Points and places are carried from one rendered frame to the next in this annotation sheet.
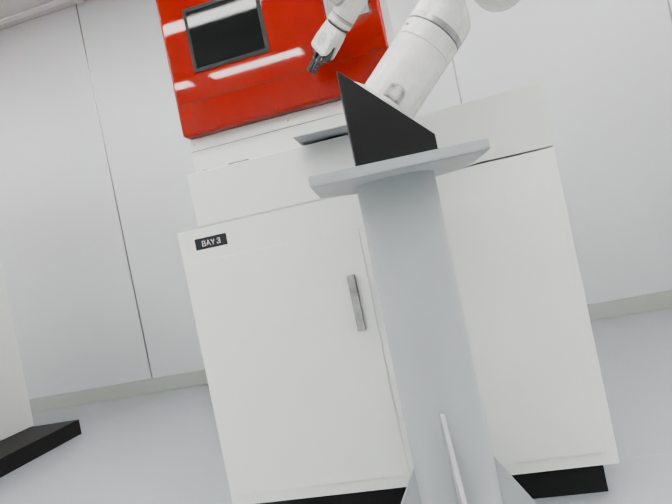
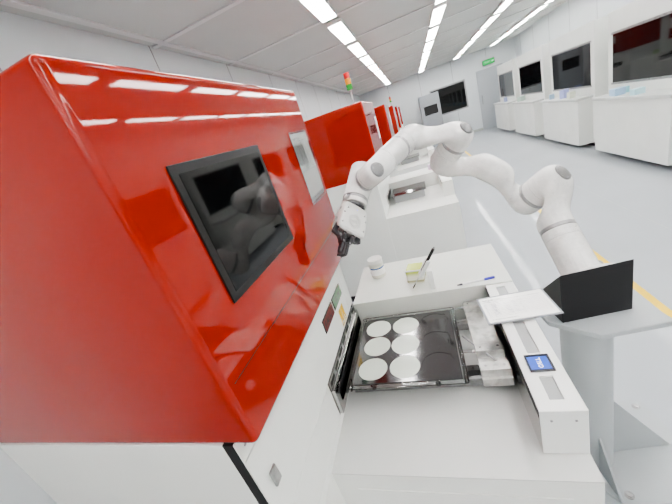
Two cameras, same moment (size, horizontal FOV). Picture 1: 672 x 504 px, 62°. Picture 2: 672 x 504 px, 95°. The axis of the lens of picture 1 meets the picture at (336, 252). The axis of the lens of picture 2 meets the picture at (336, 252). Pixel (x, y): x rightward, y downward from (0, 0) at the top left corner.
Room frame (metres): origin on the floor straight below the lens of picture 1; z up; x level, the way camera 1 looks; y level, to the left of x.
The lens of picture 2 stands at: (1.80, 0.84, 1.65)
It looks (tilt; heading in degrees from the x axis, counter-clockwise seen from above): 20 degrees down; 277
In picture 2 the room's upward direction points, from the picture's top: 19 degrees counter-clockwise
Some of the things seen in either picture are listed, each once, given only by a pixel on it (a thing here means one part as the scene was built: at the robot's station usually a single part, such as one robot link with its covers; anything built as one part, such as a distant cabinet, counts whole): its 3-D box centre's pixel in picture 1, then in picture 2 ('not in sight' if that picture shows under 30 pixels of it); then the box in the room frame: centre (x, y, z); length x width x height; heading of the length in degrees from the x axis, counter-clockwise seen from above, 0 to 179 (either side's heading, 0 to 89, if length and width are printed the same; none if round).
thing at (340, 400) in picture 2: not in sight; (349, 353); (1.99, -0.10, 0.89); 0.44 x 0.02 x 0.10; 78
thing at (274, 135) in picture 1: (300, 167); (323, 362); (2.05, 0.07, 1.02); 0.81 x 0.03 x 0.40; 78
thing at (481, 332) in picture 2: not in sight; (485, 340); (1.52, -0.04, 0.87); 0.36 x 0.08 x 0.03; 78
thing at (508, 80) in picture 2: not in sight; (517, 94); (-3.92, -10.20, 1.00); 1.80 x 1.08 x 2.00; 78
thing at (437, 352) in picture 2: not in sight; (405, 344); (1.79, -0.08, 0.90); 0.34 x 0.34 x 0.01; 78
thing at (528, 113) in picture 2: not in sight; (543, 90); (-3.46, -8.05, 1.00); 1.80 x 1.08 x 2.00; 78
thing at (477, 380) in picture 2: not in sight; (427, 382); (1.75, 0.05, 0.84); 0.50 x 0.02 x 0.03; 168
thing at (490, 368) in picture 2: not in sight; (495, 368); (1.56, 0.12, 0.89); 0.08 x 0.03 x 0.03; 168
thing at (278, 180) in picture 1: (295, 179); (524, 348); (1.45, 0.07, 0.89); 0.55 x 0.09 x 0.14; 78
